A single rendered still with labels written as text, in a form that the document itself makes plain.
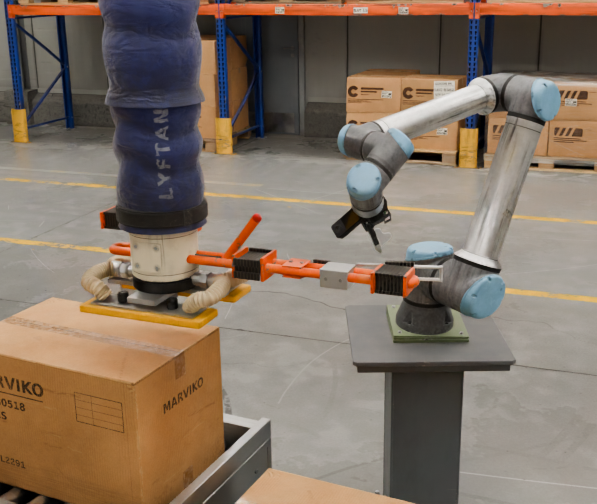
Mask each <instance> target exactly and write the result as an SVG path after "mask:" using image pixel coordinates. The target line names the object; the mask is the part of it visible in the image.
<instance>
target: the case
mask: <svg viewBox="0 0 597 504"><path fill-rule="evenodd" d="M81 304H83V303H82V302H77V301H71V300H65V299H60V298H54V297H52V298H50V299H47V300H45V301H43V302H41V303H39V304H37V305H35V306H32V307H30V308H28V309H26V310H24V311H22V312H20V313H17V314H15V315H13V316H11V317H9V318H7V319H4V320H2V321H0V482H1V483H4V484H7V485H11V486H14V487H17V488H21V489H24V490H27V491H31V492H34V493H37V494H41V495H44V496H47V497H50V498H54V499H57V500H60V501H64V502H67V503H70V504H169V503H170V502H171V501H172V500H174V499H175V498H176V497H177V496H178V495H179V494H180V493H181V492H182V491H183V490H184V489H185V488H187V487H188V486H189V485H190V484H191V483H192V482H193V481H194V480H195V479H196V478H197V477H198V476H200V475H201V474H202V473H203V472H204V471H205V470H206V469H207V468H208V467H209V466H210V465H211V464H212V463H214V462H215V461H216V460H217V459H218V458H219V457H220V456H221V455H222V454H223V453H224V452H225V444H224V422H223V399H222V376H221V353H220V330H219V327H217V326H211V325H205V326H203V327H202V328H201V329H192V328H185V327H178V326H172V325H165V324H158V323H151V322H145V321H138V320H131V319H124V318H118V317H111V316H104V315H97V314H91V313H84V312H80V308H79V306H80V305H81Z"/></svg>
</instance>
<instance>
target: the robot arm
mask: <svg viewBox="0 0 597 504"><path fill-rule="evenodd" d="M560 103H561V97H560V93H559V89H558V87H557V86H556V84H555V83H553V82H552V81H549V80H545V79H543V78H535V77H529V76H524V75H519V74H512V73H503V74H492V75H486V76H481V77H478V78H476V79H474V80H472V81H471V82H470V84H469V85H468V87H466V88H463V89H460V90H457V91H455V92H452V93H449V94H446V95H444V96H441V97H438V98H436V99H433V100H430V101H427V102H425V103H422V104H419V105H416V106H414V107H411V108H408V109H405V110H403V111H400V112H397V113H394V114H392V115H389V116H386V117H384V118H381V119H378V120H375V121H370V122H367V123H365V124H362V125H356V124H347V125H345V126H344V127H343V128H342V129H341V131H340V133H339V135H338V140H337V144H338V148H339V150H340V152H341V153H342V154H344V155H346V156H347V157H350V158H351V157H352V158H355V159H358V160H361V161H363V162H362V163H359V164H357V165H355V166H354V167H352V168H351V170H350V171H349V173H348V175H347V181H346V187H347V190H348V193H349V197H350V202H351V206H352V208H351V209H350V210H349V211H348V212H347V213H345V214H344V215H343V216H342V217H341V218H340V219H339V220H337V221H336V222H335V223H334V224H333V225H332V226H331V229H332V230H333V232H334V234H335V236H336V237H337V238H342V239H343V238H344V237H346V236H347V235H348V234H349V233H350V232H351V231H353V230H354V229H355V228H356V227H357V226H358V225H360V224H361V225H362V226H363V228H364V229H365V231H366V232H368V233H369V234H368V235H369V237H370V239H371V241H372V244H373V246H374V248H375V250H376V251H378V252H379V253H381V252H382V249H381V247H382V245H384V244H385V243H386V242H387V241H388V240H389V239H390V238H391V236H392V235H391V233H389V232H388V233H383V232H382V231H381V229H380V228H376V229H373V228H374V226H375V225H377V224H380V223H381V222H383V221H384V224H386V223H388V222H389V221H391V213H390V211H389V210H388V207H387V200H386V199H385V197H384V196H383V192H382V191H383V190H384V189H385V187H386V186H387V185H388V184H389V182H390V181H391V180H392V179H393V177H394V176H395V175H396V174H397V172H398V171H399V170H400V169H401V167H402V166H403V165H404V164H405V162H406V161H407V160H408V159H409V158H410V156H411V154H412V153H413V152H414V146H413V144H412V142H411V141H410V139H412V138H415V137H417V136H420V135H422V134H425V133H428V132H430V131H433V130H435V129H438V128H440V127H443V126H446V125H448V124H451V123H453V122H456V121H458V120H461V119H464V118H466V117H469V116H471V115H474V114H476V113H478V114H480V115H487V114H490V113H494V112H508V113H507V116H506V117H507V119H506V122H505V125H504V128H503V131H502V134H501V137H500V140H499V143H498V146H497V149H496V152H495V155H494V158H493V160H492V163H491V166H490V169H489V172H488V175H487V178H486V181H485V184H484V187H483V190H482V193H481V196H480V199H479V202H478V205H477V208H476V211H475V214H474V217H473V220H472V223H471V226H470V229H469V232H468V235H467V238H466V240H465V243H464V246H463V248H462V249H461V250H459V251H457V252H455V253H454V251H453V247H452V246H451V245H449V244H447V243H443V242H436V241H426V242H419V243H415V244H412V245H410V246H409V247H408V249H407V252H406V258H405V261H414V265H430V266H440V265H442V266H443V280H442V282H439V281H420V282H419V285H418V286H417V287H415V288H414V289H413V290H412V291H411V292H410V293H409V295H408V296H407V297H406V298H403V300H402V302H401V304H400V306H399V309H398V311H397V313H396V320H395V321H396V324H397V325H398V326H399V327H400V328H401V329H403V330H405V331H408V332H411V333H414V334H420V335H438V334H443V333H446V332H448V331H450V330H451V329H452V328H453V322H454V318H453V315H452V311H451V309H453V310H456V311H458V312H460V313H462V314H463V315H465V316H470V317H472V318H475V319H483V318H486V317H487V316H490V315H491V314H493V313H494V312H495V311H496V310H497V309H498V307H499V306H500V304H501V301H502V300H503V298H504V295H505V289H506V288H505V282H504V281H503V279H502V278H501V277H500V276H499V275H500V271H501V269H502V267H501V265H500V263H499V261H498V257H499V254H500V251H501V248H502V246H503V243H504V240H505V237H506V234H507V231H508V228H509V225H510V222H511V219H512V216H513V214H514V211H515V208H516V205H517V202H518V199H519V196H520V193H521V190H522V187H523V184H524V181H525V179H526V176H527V173H528V170H529V167H530V164H531V161H532V158H533V155H534V152H535V149H536V147H537V144H538V141H539V138H540V135H541V132H542V129H543V128H544V126H545V123H546V121H550V120H552V119H553V118H554V117H555V116H556V115H557V113H558V111H559V108H560ZM386 212H388V213H387V214H386ZM389 216H390V219H388V220H386V221H385V219H386V218H388V217H389ZM376 235H377V236H376ZM453 253H454V256H453Z"/></svg>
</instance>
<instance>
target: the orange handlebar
mask: <svg viewBox="0 0 597 504"><path fill-rule="evenodd" d="M109 251H110V253H112V254H115V255H122V256H131V252H130V243H129V242H117V243H114V244H112V245H110V247H109ZM196 254H201V255H202V254H203V255H212V256H221V258H215V257H206V256H198V255H188V257H187V259H186V261H187V263H190V264H199V265H207V266H215V267H224V268H232V260H231V259H224V258H222V256H223V255H224V254H225V253H219V252H210V251H201V250H197V252H196ZM310 261H311V260H306V259H297V258H291V259H290V260H282V259H273V260H272V264H268V263H267V264H266V266H265V272H267V273H275V274H283V275H282V277H285V278H294V279H302V278H303V277H309V278H317V279H320V268H322V267H323V266H324V265H325V264H318V263H309V262H310ZM372 271H373V270H372V269H363V268H354V272H353V273H349V274H348V277H347V281H348V282H351V283H360V284H368V285H370V278H371V272H372ZM419 282H420V280H419V278H418V277H417V276H416V275H413V277H412V278H411V279H410V280H409V282H408V289H411V288H415V287H417V286H418V285H419Z"/></svg>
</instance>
